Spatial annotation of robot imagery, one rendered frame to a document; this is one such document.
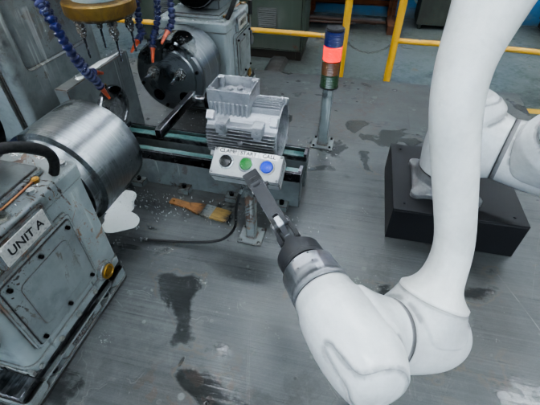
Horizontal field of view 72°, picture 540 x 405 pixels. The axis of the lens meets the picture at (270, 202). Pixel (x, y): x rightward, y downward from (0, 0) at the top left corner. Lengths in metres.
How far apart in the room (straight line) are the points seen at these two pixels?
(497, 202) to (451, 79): 0.72
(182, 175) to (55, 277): 0.55
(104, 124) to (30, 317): 0.44
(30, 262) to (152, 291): 0.33
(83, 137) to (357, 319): 0.69
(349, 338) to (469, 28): 0.36
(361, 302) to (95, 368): 0.62
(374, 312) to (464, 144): 0.23
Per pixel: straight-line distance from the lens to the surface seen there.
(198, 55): 1.35
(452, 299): 0.58
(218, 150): 0.90
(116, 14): 1.08
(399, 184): 1.12
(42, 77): 1.26
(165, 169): 1.23
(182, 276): 1.00
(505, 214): 1.14
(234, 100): 1.02
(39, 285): 0.79
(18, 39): 1.22
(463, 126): 0.49
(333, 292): 0.49
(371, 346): 0.46
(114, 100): 1.29
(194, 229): 1.10
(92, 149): 0.91
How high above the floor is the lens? 1.58
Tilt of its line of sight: 42 degrees down
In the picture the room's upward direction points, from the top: straight up
